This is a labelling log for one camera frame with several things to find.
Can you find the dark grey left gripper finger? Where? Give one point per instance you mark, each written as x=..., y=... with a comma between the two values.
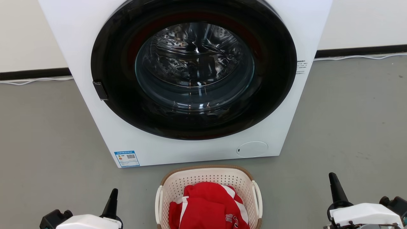
x=112, y=205

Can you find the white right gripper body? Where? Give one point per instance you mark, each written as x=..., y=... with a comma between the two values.
x=365, y=214

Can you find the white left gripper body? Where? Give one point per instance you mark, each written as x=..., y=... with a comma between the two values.
x=89, y=222

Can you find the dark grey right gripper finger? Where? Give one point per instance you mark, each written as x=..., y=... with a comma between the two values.
x=337, y=190

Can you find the cream perforated laundry basket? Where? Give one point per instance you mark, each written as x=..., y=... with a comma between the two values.
x=203, y=176

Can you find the blue energy label sticker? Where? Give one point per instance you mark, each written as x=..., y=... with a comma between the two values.
x=127, y=159

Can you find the round white drain filter cover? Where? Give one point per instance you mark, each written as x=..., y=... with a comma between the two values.
x=252, y=149

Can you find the red and white jersey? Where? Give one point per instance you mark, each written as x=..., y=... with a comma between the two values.
x=206, y=206

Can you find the small printed text sticker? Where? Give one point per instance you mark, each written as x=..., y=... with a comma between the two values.
x=302, y=66

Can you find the black round washer door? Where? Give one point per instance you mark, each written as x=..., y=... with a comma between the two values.
x=114, y=63

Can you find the white front-load washing machine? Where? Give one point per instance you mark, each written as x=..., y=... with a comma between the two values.
x=79, y=38

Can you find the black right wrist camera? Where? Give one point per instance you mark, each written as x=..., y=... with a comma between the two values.
x=396, y=203

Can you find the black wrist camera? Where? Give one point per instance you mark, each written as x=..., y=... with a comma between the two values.
x=396, y=203
x=52, y=219

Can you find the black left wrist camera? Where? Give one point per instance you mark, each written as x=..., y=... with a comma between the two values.
x=52, y=219

